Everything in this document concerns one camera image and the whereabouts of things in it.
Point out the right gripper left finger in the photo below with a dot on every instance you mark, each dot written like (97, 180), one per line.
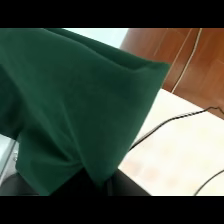
(80, 185)

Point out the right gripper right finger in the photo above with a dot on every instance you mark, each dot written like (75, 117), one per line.
(126, 185)

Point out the green T-shirt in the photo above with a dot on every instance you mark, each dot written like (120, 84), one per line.
(73, 100)

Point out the silver frame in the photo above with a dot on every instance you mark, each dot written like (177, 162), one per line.
(7, 156)

